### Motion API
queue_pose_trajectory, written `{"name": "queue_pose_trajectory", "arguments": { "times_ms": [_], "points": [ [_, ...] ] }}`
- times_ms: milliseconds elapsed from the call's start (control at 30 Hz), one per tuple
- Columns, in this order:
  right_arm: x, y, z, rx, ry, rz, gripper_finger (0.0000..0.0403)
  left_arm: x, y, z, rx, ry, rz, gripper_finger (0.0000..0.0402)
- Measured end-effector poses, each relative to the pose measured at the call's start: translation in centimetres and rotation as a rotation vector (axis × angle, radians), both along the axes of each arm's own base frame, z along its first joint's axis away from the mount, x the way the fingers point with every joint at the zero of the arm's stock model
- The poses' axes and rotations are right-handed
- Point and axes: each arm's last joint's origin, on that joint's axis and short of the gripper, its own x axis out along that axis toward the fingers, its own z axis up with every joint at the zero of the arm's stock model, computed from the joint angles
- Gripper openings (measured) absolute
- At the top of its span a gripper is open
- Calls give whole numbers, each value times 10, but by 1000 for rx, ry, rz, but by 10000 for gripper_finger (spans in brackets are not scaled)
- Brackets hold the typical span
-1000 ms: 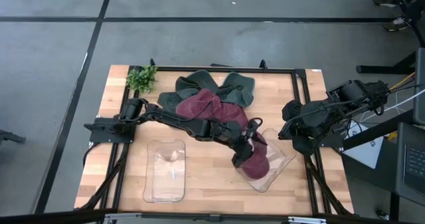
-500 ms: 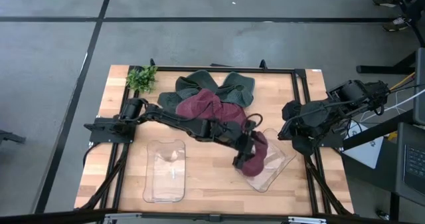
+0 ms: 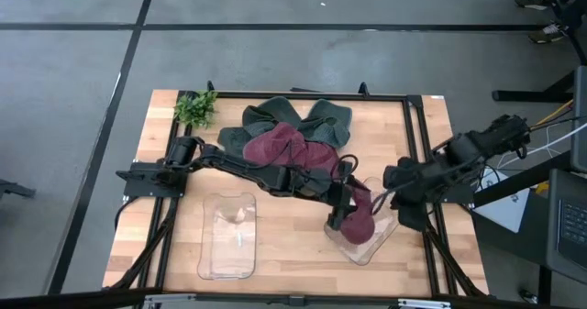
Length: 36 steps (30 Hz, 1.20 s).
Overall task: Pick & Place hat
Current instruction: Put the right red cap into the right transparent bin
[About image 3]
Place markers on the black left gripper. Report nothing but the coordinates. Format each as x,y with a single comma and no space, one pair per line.
339,185

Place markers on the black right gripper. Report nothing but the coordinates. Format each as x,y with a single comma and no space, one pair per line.
419,180

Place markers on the maroon baseball cap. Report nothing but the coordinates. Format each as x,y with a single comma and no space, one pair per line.
321,157
270,146
360,226

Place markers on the clear plastic bin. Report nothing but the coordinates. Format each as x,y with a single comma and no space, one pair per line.
367,251
227,235

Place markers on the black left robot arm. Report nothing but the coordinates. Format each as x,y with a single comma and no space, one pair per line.
257,173

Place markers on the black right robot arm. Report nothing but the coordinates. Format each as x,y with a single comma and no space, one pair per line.
486,144

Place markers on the white box with logo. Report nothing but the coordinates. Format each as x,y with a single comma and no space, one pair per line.
509,212

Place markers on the black side desk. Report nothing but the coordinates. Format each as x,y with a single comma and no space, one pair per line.
534,245

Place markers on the small yellow object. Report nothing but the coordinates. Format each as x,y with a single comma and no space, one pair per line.
542,187

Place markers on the small black caster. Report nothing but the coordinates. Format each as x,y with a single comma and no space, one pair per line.
528,296

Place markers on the black desk leg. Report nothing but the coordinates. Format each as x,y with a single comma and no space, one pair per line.
527,96

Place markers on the grey laptop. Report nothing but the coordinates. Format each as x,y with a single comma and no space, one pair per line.
568,235

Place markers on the small artificial green plant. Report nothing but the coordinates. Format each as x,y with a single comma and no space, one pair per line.
197,109

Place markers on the grey monitor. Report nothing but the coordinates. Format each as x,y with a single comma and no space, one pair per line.
580,116

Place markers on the person's shoe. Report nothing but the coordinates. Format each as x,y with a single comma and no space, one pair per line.
548,34
532,1

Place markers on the person's leg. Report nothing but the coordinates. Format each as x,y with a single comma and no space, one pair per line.
568,2

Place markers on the dark chair base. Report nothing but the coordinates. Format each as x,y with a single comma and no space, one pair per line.
16,190

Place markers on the black aluminium table frame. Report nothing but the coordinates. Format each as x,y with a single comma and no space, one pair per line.
415,125

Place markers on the silver metal bracket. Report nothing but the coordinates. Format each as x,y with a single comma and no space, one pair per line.
169,300
424,303

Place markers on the black frame crossbar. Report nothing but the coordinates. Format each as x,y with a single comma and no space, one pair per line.
69,297

